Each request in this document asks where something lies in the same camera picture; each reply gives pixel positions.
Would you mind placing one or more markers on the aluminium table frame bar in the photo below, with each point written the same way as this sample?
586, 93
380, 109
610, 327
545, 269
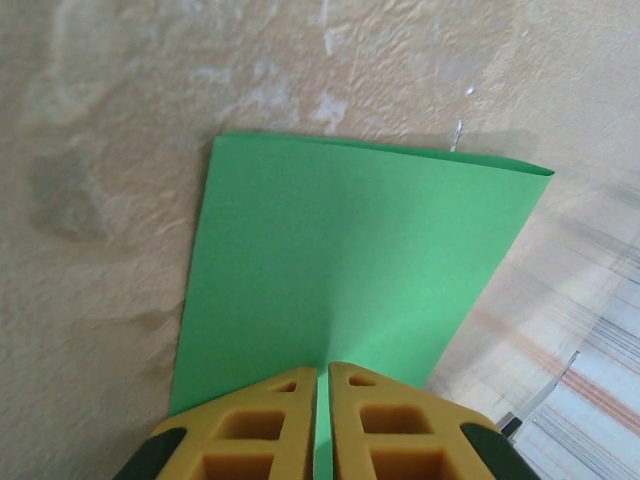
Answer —
550, 387

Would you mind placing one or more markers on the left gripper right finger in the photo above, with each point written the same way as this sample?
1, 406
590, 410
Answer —
400, 430

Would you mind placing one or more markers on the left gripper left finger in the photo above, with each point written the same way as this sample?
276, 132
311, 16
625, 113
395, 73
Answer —
250, 425

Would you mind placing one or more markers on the green paper sheet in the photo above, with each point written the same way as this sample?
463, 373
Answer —
325, 250

